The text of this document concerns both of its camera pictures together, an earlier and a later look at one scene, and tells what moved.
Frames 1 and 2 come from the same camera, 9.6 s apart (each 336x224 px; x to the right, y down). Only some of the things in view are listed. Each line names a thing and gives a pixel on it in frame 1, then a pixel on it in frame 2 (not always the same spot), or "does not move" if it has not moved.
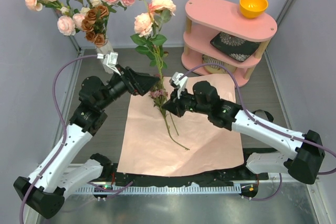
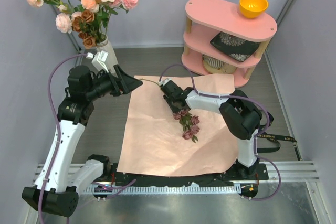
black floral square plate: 237,48 does not move
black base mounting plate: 250,172 does not move
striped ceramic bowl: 215,68 does not move
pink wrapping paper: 156,142 does not move
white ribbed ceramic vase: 105,50 does not move
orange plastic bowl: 252,6 does not move
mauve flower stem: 159,94 -> 186,120
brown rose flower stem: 94,24 -> 81,24
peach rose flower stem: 147,27 -> 95,0
